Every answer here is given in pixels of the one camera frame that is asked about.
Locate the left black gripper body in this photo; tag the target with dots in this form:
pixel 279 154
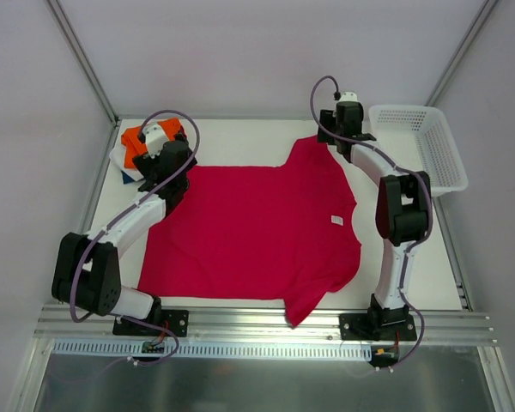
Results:
pixel 145 163

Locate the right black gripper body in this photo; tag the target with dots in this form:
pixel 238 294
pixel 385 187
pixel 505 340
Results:
pixel 326 133

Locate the crimson red t-shirt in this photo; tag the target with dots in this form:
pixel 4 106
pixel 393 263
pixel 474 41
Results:
pixel 259 233

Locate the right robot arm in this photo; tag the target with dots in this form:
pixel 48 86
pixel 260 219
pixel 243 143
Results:
pixel 403 218

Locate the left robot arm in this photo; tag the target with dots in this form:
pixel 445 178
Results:
pixel 87 273

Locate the folded orange t-shirt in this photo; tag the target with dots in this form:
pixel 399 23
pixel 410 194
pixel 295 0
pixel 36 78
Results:
pixel 135 146

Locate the folded blue t-shirt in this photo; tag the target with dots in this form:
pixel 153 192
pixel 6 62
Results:
pixel 131 147

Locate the folded white t-shirt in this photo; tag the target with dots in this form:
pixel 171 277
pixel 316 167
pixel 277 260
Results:
pixel 117 157

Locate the white plastic basket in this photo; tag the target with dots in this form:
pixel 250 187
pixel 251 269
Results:
pixel 419 138

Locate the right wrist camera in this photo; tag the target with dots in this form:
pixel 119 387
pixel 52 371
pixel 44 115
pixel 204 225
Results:
pixel 349 96

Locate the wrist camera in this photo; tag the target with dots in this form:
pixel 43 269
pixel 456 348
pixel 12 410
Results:
pixel 155 136
pixel 349 96

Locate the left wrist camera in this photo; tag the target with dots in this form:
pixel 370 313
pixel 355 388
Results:
pixel 155 136

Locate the left aluminium frame post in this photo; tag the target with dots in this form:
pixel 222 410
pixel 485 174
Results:
pixel 68 31

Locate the aluminium frame post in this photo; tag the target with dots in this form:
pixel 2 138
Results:
pixel 68 31
pixel 473 32

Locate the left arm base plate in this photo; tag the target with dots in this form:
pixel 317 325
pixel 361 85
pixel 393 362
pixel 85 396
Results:
pixel 178 322

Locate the right aluminium frame post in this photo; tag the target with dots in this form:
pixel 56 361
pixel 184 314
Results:
pixel 473 32

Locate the white slotted cable duct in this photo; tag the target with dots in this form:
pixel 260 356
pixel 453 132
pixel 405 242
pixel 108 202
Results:
pixel 215 350

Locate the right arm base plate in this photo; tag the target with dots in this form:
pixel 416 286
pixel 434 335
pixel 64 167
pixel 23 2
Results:
pixel 363 327

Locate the aluminium mounting rail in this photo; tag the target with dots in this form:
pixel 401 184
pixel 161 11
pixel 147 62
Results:
pixel 229 324

